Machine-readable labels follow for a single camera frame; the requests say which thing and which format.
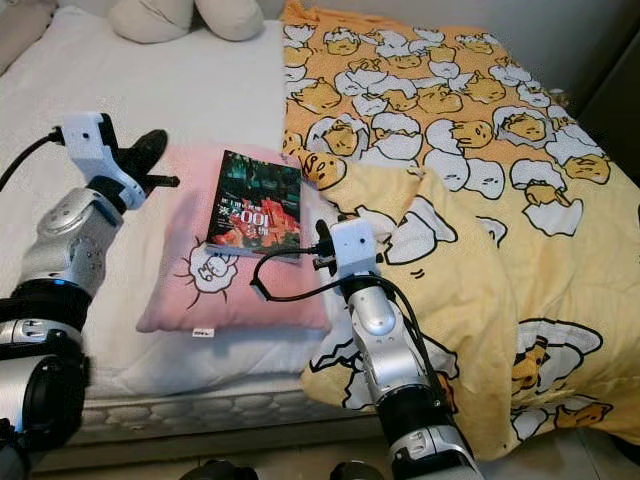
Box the dark green red book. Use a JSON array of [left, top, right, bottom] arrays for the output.
[[205, 150, 303, 259]]

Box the pink cartoon pillow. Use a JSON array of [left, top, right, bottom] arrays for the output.
[[135, 143, 333, 334]]

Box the white bed sheet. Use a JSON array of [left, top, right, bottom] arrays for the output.
[[0, 8, 306, 403]]

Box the beige round pillow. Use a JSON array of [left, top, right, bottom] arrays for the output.
[[108, 0, 191, 44], [192, 0, 266, 42]]

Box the yellow cartoon egg blanket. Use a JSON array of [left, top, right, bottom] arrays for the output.
[[278, 0, 640, 461]]

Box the robot right leg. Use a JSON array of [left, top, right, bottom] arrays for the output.
[[330, 460, 383, 480]]

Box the dark brown cabinet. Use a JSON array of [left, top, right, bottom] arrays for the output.
[[573, 50, 640, 193]]

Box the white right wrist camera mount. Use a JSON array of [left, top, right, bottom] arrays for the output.
[[332, 218, 379, 280]]

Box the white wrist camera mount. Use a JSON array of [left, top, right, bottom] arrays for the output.
[[332, 218, 379, 280], [60, 112, 146, 211]]

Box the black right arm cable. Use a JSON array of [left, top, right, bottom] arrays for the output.
[[250, 248, 453, 386]]

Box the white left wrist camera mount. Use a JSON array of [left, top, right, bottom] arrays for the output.
[[60, 112, 146, 211]]

